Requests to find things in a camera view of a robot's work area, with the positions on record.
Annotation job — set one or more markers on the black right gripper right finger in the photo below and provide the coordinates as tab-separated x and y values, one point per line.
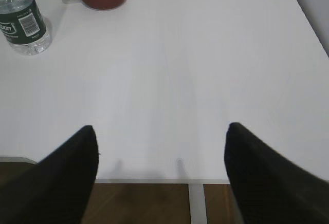
267	187

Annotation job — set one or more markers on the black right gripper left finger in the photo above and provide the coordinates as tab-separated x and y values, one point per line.
58	188

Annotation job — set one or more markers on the clear water bottle green label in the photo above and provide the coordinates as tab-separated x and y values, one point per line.
23	27

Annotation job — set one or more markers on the white table leg frame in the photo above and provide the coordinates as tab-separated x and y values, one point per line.
198	214

